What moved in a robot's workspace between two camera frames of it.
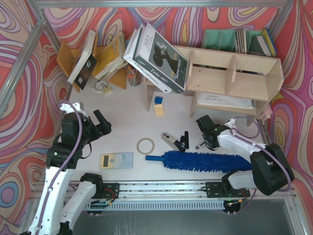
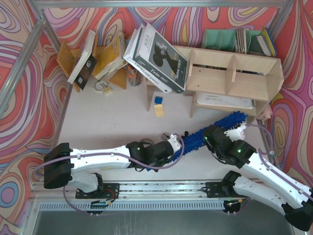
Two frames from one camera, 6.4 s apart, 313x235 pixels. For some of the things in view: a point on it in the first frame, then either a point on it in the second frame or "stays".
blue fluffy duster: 202,161 to 196,138
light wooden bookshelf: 226,82 stays
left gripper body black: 97,127 to 176,152
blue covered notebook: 267,42 stays
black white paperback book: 86,63 stays
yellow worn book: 111,58 stays
